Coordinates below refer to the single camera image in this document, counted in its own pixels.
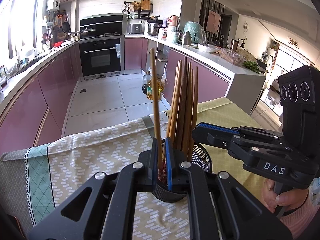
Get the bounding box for bamboo chopstick five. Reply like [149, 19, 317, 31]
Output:
[188, 67, 199, 162]

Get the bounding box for bamboo chopstick six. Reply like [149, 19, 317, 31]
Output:
[184, 70, 195, 158]

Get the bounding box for black mesh utensil holder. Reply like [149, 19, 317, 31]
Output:
[152, 143, 213, 203]

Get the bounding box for bamboo chopstick three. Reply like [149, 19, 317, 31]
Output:
[182, 62, 192, 156]

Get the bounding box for bamboo chopstick one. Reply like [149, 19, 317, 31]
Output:
[169, 61, 183, 142]

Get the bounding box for lone bamboo chopstick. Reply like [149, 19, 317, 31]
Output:
[166, 62, 181, 140]

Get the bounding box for dark bamboo chopstick four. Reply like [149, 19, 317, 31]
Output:
[179, 59, 189, 151]

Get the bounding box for bamboo chopstick two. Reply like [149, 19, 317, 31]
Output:
[175, 56, 188, 150]

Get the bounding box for bamboo chopstick seven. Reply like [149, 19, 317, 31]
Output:
[150, 48, 163, 171]

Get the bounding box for bamboo chopstick eight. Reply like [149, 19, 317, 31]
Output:
[166, 65, 179, 138]

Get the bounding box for kitchen window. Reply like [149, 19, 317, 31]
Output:
[1, 0, 38, 66]

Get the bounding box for right human hand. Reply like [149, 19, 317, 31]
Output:
[261, 179, 309, 213]

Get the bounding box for yellow green cloth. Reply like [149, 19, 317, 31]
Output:
[194, 98, 265, 198]

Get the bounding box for pink right base cabinets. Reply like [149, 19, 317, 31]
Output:
[124, 35, 231, 103]

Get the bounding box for pink base cabinets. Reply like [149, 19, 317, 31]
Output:
[1, 42, 82, 154]
[124, 35, 231, 103]

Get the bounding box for cooking oil bottle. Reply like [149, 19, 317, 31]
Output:
[142, 70, 153, 100]

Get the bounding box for green vegetables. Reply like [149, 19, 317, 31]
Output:
[243, 61, 260, 74]

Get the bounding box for patterned beige green tablecloth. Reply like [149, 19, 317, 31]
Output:
[1, 115, 190, 239]

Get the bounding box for green plastic bag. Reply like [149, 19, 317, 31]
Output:
[184, 21, 207, 45]

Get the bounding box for pink kettle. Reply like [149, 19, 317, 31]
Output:
[169, 15, 180, 30]

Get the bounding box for steel stock pot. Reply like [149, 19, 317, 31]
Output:
[147, 18, 163, 36]

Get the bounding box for silver rice cooker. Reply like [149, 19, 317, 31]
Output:
[127, 23, 145, 34]

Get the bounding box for pink left base cabinets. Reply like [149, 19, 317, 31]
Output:
[1, 42, 82, 154]

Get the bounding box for black built-in oven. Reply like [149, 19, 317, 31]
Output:
[79, 35, 125, 81]

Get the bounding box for black range hood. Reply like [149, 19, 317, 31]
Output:
[80, 13, 125, 38]

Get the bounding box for black wok on stove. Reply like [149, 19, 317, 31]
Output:
[80, 28, 96, 38]

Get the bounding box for hanging frying pan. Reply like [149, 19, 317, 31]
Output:
[61, 16, 71, 34]

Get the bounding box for wall picture frame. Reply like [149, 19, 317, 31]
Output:
[206, 10, 221, 34]

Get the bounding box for black wall shelf rack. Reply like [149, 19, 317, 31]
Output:
[123, 0, 153, 20]

